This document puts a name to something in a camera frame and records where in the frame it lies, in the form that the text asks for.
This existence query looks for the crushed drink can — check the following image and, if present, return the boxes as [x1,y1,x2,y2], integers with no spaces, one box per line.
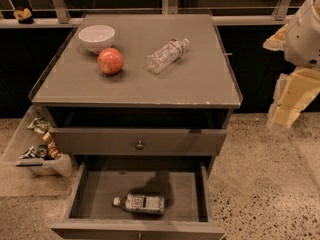
[36,144,48,158]

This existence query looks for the clear plastic trash bin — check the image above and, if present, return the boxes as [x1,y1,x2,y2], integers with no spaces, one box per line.
[4,106,72,177]

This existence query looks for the white ceramic bowl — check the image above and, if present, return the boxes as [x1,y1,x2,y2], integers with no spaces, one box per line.
[78,25,115,54]

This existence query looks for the crumpled green wrapper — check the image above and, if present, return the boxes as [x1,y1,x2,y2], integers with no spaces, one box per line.
[28,118,51,134]

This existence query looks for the grey top drawer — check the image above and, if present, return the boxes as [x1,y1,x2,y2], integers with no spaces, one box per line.
[50,128,227,156]

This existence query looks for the clear empty plastic bottle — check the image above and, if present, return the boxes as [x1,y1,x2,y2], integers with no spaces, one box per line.
[144,38,189,74]

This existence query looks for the yellow black object on ledge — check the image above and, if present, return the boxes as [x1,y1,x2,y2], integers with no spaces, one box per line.
[13,8,34,24]

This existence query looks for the red apple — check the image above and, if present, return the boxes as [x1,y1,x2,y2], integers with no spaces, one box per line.
[98,48,124,75]

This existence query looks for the brass top drawer knob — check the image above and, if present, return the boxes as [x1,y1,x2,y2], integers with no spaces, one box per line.
[135,141,144,150]

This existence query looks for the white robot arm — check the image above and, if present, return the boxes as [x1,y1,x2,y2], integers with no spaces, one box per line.
[263,0,320,132]

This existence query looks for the dark labelled water bottle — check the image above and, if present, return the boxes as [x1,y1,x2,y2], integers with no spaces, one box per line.
[112,194,165,215]

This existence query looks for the metal railing ledge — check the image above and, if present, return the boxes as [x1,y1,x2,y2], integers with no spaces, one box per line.
[0,9,294,29]

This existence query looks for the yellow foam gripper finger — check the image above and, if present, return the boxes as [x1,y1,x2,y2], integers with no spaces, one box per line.
[263,24,288,51]
[267,67,320,130]

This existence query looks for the orange snack packet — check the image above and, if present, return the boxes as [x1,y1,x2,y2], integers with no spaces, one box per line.
[48,141,62,159]

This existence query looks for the grey drawer cabinet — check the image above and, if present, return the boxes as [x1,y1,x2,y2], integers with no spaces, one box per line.
[28,13,243,158]

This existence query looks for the grey open middle drawer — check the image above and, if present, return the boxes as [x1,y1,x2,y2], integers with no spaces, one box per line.
[51,157,224,240]

